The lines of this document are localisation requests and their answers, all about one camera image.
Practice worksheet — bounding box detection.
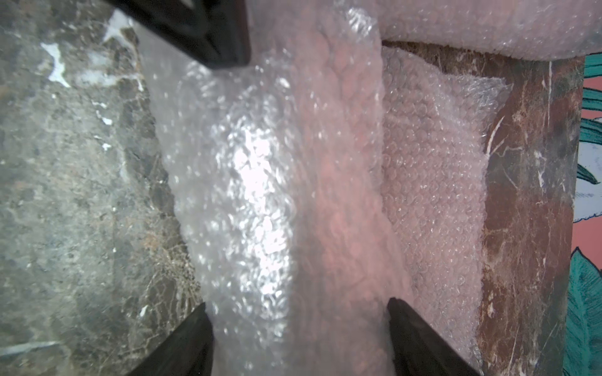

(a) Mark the bubble wrap pile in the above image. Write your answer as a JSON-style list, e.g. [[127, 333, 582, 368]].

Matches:
[[376, 0, 601, 60]]

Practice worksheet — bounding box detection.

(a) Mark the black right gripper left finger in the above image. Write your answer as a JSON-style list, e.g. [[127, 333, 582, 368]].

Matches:
[[128, 302, 214, 376]]

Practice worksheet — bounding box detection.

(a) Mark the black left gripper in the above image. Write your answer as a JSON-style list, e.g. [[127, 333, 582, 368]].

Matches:
[[108, 0, 251, 70]]

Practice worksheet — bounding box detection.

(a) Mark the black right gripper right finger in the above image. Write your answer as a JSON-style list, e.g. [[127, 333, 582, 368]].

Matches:
[[387, 298, 479, 376]]

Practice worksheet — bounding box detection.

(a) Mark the bubble wrap sheet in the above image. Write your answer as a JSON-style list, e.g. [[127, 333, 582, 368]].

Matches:
[[136, 1, 509, 375]]

